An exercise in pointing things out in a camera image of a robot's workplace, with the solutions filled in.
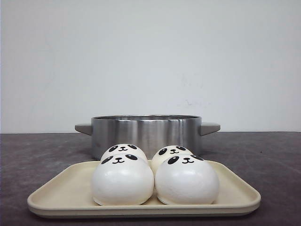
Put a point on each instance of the panda bun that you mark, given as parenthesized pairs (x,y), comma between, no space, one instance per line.
(122,179)
(186,179)
(166,152)
(124,149)

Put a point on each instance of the cream rectangular tray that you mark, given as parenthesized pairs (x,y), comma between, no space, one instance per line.
(68,195)

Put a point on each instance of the stainless steel steamer pot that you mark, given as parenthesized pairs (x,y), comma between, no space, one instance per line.
(148,132)

